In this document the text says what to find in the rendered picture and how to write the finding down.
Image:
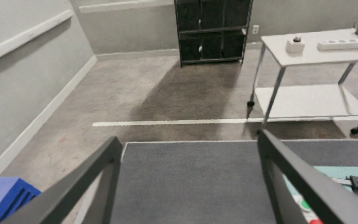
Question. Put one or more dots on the white control box with red and green buttons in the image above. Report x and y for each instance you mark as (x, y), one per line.
(308, 213)

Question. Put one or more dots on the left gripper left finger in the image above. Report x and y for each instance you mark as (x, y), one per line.
(53, 205)

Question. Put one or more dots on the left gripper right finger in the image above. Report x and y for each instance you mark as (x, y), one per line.
(329, 201)

